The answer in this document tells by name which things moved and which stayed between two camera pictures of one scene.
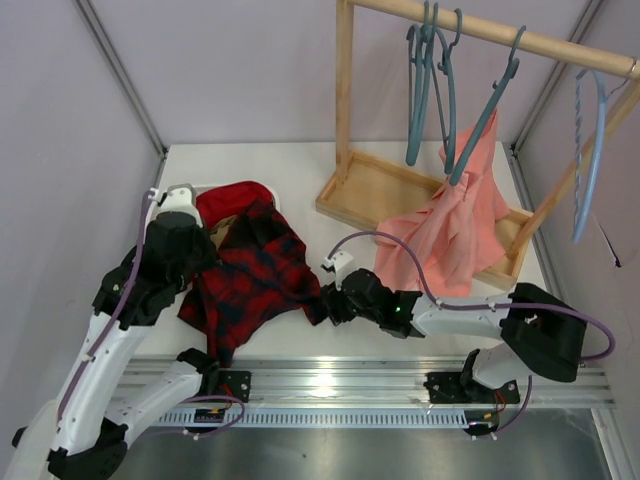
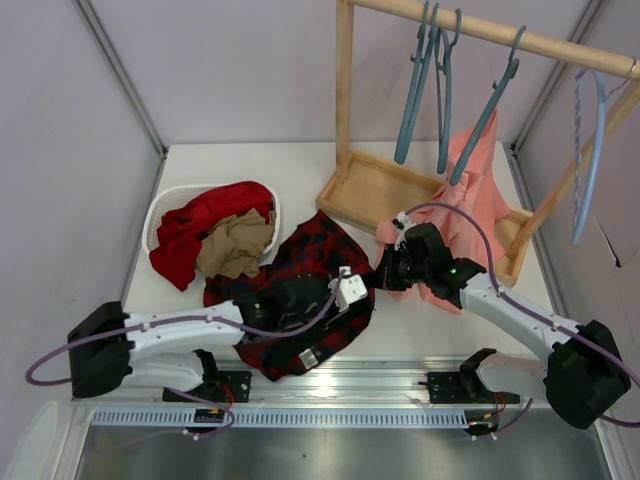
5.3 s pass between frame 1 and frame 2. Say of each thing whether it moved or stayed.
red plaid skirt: moved
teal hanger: moved
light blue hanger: stayed
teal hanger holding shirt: stayed
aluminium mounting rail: stayed
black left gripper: moved
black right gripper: moved
